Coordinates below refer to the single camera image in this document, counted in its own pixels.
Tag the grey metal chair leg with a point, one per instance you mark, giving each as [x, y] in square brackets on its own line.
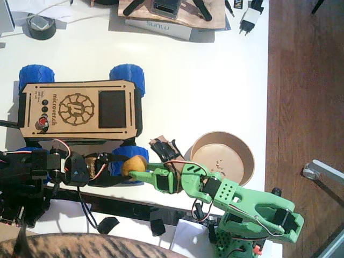
[328, 168]

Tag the black furniture leg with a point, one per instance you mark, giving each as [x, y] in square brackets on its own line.
[317, 6]

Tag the grey box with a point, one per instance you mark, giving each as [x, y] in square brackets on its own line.
[5, 16]

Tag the long black flat bar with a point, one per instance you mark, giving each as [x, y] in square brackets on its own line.
[121, 208]

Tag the small black sticker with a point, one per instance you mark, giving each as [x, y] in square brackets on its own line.
[238, 4]

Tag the cardboard mounted black camera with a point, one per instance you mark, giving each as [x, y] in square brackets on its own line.
[164, 150]

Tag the striped brown fabric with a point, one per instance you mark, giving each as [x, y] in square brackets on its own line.
[80, 246]

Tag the grey metal frame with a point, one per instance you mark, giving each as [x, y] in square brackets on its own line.
[336, 247]

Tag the round brown bowl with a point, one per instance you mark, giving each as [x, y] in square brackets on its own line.
[204, 158]

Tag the black tape piece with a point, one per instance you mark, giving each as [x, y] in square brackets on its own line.
[107, 225]

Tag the crumpled dark foil piece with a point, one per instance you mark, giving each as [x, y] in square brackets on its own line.
[158, 228]

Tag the white Sunlu box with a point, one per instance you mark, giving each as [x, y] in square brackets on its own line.
[177, 32]

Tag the black tape roll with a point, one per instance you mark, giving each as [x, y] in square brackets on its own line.
[43, 35]

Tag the black tripod leg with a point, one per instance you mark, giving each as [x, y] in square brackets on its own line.
[131, 8]
[203, 10]

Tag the short black rod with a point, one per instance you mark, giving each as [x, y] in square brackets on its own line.
[9, 123]

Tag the brown wooden board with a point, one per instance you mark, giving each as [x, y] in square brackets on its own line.
[217, 16]

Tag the white paper sheet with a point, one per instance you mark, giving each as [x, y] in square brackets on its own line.
[59, 12]
[188, 236]

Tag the small tan cardboard piece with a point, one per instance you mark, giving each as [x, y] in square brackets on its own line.
[90, 168]

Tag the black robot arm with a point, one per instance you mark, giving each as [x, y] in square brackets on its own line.
[40, 164]

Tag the white black power adapter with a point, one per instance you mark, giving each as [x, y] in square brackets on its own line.
[251, 16]

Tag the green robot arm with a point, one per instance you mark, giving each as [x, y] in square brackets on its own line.
[266, 204]

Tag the black table clamp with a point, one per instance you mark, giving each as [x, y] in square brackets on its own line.
[51, 199]
[199, 212]

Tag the wooden rover with blue wheels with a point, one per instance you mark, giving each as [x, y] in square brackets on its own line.
[80, 135]

